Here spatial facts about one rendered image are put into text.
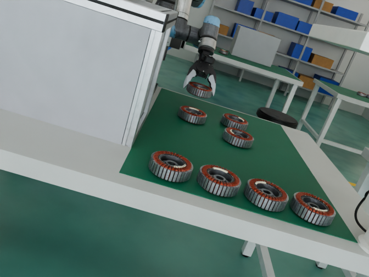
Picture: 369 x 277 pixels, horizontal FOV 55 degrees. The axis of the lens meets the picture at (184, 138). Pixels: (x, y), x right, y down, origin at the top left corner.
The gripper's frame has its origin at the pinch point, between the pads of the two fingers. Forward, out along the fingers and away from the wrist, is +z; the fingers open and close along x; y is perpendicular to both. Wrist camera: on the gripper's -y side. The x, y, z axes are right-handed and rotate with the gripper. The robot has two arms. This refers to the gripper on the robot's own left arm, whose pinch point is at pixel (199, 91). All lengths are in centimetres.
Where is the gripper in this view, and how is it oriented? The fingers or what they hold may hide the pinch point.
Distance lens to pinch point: 155.6
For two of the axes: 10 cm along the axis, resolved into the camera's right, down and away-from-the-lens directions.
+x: -9.5, -2.3, -2.2
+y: -2.5, 1.1, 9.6
